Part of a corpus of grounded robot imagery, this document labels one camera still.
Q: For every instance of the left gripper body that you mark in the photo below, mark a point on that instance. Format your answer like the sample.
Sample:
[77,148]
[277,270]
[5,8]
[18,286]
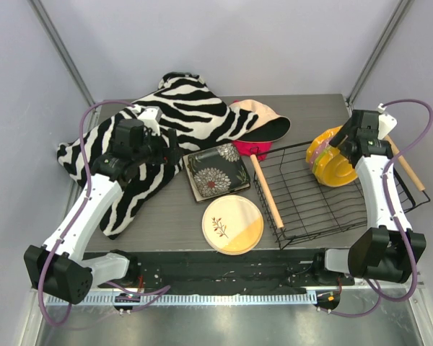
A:
[169,146]

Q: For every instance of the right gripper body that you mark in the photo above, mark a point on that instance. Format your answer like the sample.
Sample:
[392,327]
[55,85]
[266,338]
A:
[345,133]

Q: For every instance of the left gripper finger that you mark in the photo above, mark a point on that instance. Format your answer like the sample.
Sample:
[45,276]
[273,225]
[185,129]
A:
[173,139]
[175,158]

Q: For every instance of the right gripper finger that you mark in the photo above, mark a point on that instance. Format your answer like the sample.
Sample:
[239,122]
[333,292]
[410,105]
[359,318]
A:
[345,130]
[342,144]

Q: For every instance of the green dotted plate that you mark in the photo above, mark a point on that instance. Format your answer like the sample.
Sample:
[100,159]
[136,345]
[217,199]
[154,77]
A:
[321,162]

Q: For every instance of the orange dotted plate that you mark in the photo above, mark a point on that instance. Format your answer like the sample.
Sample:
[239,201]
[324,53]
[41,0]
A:
[339,171]

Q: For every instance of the black square plate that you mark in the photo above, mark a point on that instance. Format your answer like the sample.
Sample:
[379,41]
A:
[216,172]

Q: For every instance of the yellow cream round plate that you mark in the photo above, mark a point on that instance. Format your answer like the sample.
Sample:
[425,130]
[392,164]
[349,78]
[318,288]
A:
[232,225]

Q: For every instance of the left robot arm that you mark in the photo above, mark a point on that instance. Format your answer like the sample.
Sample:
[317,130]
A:
[58,267]

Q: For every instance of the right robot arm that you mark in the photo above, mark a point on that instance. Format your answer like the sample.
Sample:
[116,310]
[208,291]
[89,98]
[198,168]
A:
[389,248]

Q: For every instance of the yellow dotted plate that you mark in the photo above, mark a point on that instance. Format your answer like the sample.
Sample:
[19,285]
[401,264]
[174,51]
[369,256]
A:
[322,140]

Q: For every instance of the purple dotted plate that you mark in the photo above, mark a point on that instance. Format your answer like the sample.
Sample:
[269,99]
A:
[315,154]

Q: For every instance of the zebra print blanket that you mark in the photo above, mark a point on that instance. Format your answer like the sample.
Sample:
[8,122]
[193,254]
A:
[201,119]

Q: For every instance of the pink cloth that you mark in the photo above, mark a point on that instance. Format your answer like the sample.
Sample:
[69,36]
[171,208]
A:
[253,148]

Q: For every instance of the beige bucket hat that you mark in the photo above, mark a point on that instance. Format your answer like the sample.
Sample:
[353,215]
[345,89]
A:
[269,126]

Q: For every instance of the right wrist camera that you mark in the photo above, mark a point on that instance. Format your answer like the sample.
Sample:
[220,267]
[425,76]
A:
[386,122]

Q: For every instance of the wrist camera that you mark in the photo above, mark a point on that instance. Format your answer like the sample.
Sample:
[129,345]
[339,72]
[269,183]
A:
[150,116]
[386,122]

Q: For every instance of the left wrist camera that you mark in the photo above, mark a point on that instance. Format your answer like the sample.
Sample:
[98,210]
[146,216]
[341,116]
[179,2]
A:
[150,116]

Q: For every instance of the right wooden rack handle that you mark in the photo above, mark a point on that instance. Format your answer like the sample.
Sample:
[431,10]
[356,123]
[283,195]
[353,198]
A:
[407,168]

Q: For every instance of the wooden rack handle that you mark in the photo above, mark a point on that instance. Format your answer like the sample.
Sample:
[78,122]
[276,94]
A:
[407,168]
[265,188]

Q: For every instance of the black wire dish rack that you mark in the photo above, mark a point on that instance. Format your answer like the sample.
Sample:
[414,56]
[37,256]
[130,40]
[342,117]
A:
[313,215]

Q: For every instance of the left wooden rack handle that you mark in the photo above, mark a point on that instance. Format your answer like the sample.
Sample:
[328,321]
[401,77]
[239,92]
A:
[265,188]

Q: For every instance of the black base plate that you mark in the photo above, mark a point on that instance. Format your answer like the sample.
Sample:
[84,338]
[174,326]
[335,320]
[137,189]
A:
[210,273]

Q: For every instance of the white slotted cable duct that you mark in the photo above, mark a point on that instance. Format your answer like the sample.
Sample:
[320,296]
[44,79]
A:
[116,298]

